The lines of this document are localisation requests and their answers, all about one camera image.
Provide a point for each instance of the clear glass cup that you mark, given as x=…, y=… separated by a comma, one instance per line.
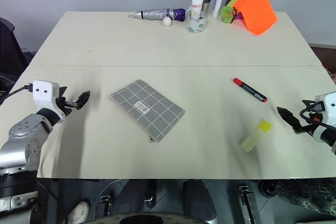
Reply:
x=195, y=26

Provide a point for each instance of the white bottle blue cap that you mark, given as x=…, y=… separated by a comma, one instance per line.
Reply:
x=218, y=1

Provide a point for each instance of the small white ball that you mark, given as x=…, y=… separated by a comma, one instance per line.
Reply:
x=167, y=21

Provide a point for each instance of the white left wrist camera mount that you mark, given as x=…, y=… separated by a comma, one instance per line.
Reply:
x=43, y=95

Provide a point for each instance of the silver purple folded umbrella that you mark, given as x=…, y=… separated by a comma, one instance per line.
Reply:
x=157, y=14

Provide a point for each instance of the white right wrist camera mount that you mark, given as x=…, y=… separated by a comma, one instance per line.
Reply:
x=329, y=108

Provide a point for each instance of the green yellow purple toy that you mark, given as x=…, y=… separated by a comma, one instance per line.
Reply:
x=226, y=14

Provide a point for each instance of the orange cloth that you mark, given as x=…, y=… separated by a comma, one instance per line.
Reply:
x=256, y=11

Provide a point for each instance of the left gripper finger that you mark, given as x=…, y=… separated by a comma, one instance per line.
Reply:
x=63, y=92
x=84, y=99

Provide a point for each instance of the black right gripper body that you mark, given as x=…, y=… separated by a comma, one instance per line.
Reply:
x=305, y=125

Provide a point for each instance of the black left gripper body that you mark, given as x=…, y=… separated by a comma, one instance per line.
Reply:
x=65, y=104

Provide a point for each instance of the white shoe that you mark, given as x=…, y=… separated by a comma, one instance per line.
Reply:
x=78, y=213

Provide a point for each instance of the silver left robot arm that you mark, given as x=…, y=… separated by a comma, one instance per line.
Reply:
x=18, y=140

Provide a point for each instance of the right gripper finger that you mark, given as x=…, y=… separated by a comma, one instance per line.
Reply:
x=307, y=101
x=288, y=116

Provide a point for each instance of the white Dove cream tube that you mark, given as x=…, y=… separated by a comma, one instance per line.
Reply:
x=197, y=2

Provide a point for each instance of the grey checked fabric pouch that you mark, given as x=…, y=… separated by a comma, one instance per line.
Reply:
x=147, y=110

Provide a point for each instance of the steel metal cup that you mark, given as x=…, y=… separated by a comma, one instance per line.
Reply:
x=207, y=5

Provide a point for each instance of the dark furry mat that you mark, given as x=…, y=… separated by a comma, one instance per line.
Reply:
x=307, y=192

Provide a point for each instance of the red and black marker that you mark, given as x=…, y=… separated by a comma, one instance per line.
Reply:
x=249, y=90

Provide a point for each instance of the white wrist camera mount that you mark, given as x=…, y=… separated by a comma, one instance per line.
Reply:
x=329, y=108
x=43, y=95

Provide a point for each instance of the black metal table leg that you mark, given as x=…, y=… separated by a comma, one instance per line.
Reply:
x=248, y=203

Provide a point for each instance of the yellow capped translucent glue stick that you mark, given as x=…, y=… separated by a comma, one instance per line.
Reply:
x=254, y=136

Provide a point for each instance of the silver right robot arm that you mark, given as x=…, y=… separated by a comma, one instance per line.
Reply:
x=328, y=137

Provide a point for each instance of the black caster wheel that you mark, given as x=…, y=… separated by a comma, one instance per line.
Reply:
x=267, y=188

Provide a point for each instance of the black office chair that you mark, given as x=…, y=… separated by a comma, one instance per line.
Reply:
x=9, y=48

